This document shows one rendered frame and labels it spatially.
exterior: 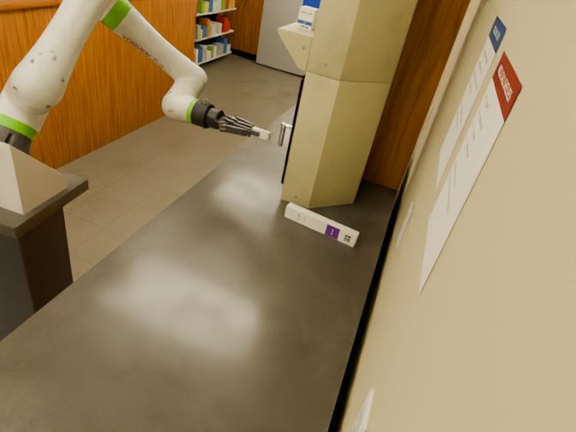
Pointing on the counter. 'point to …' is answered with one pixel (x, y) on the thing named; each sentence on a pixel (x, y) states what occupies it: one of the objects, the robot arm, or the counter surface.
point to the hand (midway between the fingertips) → (261, 133)
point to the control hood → (297, 43)
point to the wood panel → (413, 88)
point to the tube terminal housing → (344, 98)
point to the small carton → (307, 18)
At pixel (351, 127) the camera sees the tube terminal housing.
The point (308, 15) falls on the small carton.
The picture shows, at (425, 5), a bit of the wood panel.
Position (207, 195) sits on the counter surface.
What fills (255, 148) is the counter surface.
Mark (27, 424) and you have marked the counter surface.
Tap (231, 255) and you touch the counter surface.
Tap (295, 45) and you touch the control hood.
